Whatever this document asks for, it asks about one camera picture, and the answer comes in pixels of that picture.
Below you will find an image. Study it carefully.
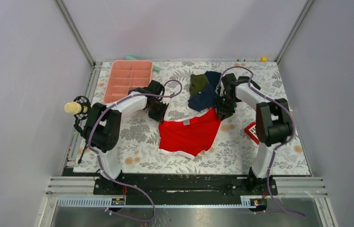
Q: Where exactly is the navy blue underwear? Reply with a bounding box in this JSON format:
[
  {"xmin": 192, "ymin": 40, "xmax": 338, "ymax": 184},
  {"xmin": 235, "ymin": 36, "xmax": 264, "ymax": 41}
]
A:
[{"xmin": 188, "ymin": 71, "xmax": 221, "ymax": 112}]

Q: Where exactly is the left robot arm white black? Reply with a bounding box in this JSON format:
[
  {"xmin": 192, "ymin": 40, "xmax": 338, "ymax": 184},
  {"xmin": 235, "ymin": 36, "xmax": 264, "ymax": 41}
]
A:
[{"xmin": 81, "ymin": 80, "xmax": 168, "ymax": 194}]

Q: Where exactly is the red white grid block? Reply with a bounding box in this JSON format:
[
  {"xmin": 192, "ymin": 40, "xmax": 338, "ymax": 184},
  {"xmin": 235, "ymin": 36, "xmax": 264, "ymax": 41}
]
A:
[{"xmin": 244, "ymin": 122, "xmax": 260, "ymax": 145}]

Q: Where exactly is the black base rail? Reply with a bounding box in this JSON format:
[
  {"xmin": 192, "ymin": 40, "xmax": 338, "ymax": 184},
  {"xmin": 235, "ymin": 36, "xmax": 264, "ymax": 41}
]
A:
[{"xmin": 93, "ymin": 173, "xmax": 278, "ymax": 206}]

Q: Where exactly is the microphone with foam cover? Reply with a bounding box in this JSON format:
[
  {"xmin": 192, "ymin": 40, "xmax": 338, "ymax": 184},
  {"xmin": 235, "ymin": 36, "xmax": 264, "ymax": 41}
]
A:
[{"xmin": 64, "ymin": 96, "xmax": 91, "ymax": 165}]

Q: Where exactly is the floral patterned table mat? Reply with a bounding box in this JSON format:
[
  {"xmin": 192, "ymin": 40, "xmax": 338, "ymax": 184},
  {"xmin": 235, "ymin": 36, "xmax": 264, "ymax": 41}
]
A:
[{"xmin": 73, "ymin": 61, "xmax": 311, "ymax": 176}]

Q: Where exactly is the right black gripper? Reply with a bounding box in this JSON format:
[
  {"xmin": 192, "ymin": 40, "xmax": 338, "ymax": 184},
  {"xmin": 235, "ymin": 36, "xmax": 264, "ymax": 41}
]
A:
[{"xmin": 216, "ymin": 95, "xmax": 239, "ymax": 121}]

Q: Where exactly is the red underwear white trim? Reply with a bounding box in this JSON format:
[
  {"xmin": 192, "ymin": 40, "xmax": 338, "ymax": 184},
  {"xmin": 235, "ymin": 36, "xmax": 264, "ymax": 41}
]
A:
[{"xmin": 158, "ymin": 108, "xmax": 221, "ymax": 159}]

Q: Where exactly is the pink divided organizer tray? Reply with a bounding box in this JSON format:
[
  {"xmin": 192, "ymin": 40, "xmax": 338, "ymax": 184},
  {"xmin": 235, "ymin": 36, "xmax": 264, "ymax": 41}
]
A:
[{"xmin": 103, "ymin": 60, "xmax": 153, "ymax": 104}]

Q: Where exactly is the black underwear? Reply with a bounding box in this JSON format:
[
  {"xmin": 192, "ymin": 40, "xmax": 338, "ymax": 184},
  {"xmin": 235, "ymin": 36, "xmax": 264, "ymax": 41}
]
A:
[{"xmin": 238, "ymin": 76, "xmax": 261, "ymax": 90}]

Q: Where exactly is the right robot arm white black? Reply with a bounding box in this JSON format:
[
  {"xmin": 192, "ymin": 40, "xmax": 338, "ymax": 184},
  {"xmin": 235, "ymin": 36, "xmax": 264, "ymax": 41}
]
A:
[{"xmin": 216, "ymin": 73, "xmax": 294, "ymax": 195}]

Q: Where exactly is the olive green underwear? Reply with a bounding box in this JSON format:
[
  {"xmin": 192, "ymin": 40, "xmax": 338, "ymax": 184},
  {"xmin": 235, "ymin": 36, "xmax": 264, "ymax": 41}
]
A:
[{"xmin": 189, "ymin": 74, "xmax": 209, "ymax": 96}]

